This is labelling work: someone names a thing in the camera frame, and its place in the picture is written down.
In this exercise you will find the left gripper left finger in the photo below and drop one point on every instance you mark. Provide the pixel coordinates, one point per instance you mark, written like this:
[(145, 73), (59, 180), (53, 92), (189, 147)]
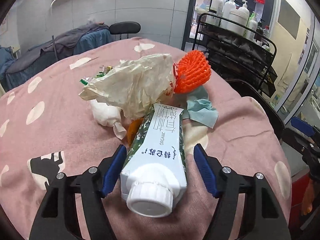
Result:
[(57, 216)]

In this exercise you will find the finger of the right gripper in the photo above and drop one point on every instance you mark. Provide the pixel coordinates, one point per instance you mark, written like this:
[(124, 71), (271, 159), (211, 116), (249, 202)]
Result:
[(302, 126)]

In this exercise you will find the teal cloth wipe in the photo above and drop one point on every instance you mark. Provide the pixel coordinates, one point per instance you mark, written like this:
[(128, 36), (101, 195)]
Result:
[(199, 108)]

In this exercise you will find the green white milk carton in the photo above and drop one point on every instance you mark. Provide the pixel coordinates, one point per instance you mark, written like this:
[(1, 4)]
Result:
[(154, 177)]

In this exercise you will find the white tissue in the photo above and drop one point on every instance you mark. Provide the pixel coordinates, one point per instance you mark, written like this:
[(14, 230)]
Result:
[(108, 116)]

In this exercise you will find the orange peel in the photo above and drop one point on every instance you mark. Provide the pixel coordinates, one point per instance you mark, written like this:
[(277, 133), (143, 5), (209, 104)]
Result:
[(133, 129)]

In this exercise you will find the orange foam fruit net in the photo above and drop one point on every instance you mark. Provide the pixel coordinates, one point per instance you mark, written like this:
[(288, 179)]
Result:
[(192, 71)]

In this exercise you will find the green clear candy wrapper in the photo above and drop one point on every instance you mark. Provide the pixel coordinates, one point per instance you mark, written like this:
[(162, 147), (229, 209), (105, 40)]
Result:
[(103, 71)]

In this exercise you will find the beige paper bag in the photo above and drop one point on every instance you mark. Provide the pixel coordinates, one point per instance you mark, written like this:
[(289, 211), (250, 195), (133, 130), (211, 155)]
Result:
[(134, 85)]

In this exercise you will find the person right hand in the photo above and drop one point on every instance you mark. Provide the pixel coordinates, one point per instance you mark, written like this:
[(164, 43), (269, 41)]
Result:
[(308, 198)]

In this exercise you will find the large white tub jar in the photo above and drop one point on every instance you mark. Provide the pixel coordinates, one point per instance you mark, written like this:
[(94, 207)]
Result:
[(237, 20)]

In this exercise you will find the white pump bottle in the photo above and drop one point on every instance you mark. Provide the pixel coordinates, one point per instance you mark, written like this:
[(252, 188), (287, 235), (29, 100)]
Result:
[(216, 8)]

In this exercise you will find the massage bed with blue cover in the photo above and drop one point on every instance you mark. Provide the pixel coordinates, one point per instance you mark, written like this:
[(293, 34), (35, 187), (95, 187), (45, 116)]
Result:
[(15, 72)]

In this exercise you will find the black round stool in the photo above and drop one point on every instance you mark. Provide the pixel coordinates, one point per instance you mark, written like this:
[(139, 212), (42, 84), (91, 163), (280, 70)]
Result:
[(126, 28)]

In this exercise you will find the black wire trolley cart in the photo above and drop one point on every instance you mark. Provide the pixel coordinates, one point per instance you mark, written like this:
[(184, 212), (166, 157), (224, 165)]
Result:
[(233, 56)]

